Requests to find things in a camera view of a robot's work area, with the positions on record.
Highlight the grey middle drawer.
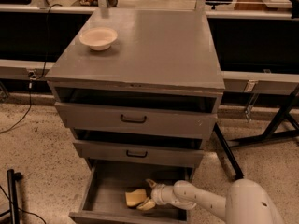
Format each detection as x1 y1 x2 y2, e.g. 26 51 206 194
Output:
73 140 204 168

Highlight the black middle drawer handle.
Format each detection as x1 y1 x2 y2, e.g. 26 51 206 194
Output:
126 150 148 159

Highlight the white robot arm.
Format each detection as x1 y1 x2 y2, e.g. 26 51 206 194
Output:
137 179 284 224

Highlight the grey drawer cabinet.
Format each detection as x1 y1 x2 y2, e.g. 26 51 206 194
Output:
45 8 226 179

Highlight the grey barrier rail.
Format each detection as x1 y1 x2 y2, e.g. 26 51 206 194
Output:
0 60 54 80

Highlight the grey bottom drawer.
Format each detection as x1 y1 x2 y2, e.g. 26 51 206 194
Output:
69 161 188 224

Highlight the black stand lower left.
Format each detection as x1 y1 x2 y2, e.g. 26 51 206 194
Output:
0 169 48 224

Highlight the black floor cable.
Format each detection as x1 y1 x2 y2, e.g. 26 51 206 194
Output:
0 3 64 135

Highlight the yellow sponge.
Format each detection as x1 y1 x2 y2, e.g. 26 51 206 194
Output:
125 189 147 207

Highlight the grey top drawer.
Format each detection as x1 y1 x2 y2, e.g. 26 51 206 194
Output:
55 102 217 139

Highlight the black top drawer handle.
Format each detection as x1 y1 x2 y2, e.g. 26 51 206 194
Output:
120 114 148 124

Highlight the black drawer handle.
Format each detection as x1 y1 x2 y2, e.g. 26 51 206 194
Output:
120 114 148 124
126 150 148 159

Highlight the white paper bowl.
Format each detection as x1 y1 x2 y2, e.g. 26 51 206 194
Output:
79 27 118 51

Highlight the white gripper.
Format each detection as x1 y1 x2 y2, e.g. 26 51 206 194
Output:
136 178 176 211

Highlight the black metal stand frame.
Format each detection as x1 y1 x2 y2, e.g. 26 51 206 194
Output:
213 85 299 180

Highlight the grey drawer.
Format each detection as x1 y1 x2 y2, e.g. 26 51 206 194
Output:
55 102 217 139
69 161 188 224
73 140 204 168

